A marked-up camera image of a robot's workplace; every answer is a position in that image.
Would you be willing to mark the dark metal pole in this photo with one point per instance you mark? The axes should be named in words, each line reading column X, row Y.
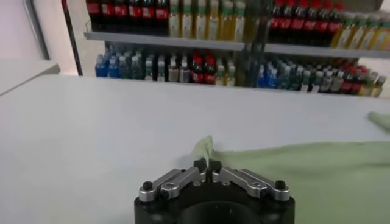
column 71, row 39

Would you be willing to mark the green-cap yellow juice bottle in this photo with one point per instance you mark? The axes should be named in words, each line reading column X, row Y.
column 226, row 26
column 200, row 25
column 357, row 36
column 213, row 25
column 370, row 36
column 344, row 35
column 382, row 36
column 239, row 27
column 174, row 24
column 187, row 24

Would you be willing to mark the white low table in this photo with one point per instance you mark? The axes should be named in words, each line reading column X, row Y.
column 24, row 73

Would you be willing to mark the grey metal pole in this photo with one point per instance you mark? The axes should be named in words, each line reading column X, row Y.
column 36, row 30

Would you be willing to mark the small red-cap cola bottle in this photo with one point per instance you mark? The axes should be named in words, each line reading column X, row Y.
column 347, row 85
column 210, row 74
column 197, row 73
column 357, row 86

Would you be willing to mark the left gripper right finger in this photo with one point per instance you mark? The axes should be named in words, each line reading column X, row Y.
column 253, row 185

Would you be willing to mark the large red-cap cola bottle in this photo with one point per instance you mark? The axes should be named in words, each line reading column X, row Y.
column 93, row 12
column 162, row 15
column 298, row 25
column 287, row 24
column 148, row 14
column 323, row 26
column 121, row 12
column 107, row 12
column 134, row 13
column 275, row 24
column 335, row 27
column 310, row 25

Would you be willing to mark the grey metal shelf rack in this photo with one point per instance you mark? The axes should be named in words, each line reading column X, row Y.
column 152, row 39
column 320, row 51

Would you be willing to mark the light green button shirt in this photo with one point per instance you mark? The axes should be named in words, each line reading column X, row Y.
column 304, row 182

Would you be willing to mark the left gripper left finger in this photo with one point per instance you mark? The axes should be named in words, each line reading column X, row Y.
column 170, row 185

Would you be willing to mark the blue drink bottle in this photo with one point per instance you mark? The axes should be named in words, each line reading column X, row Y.
column 113, row 69
column 262, row 79
column 273, row 79
column 101, row 68

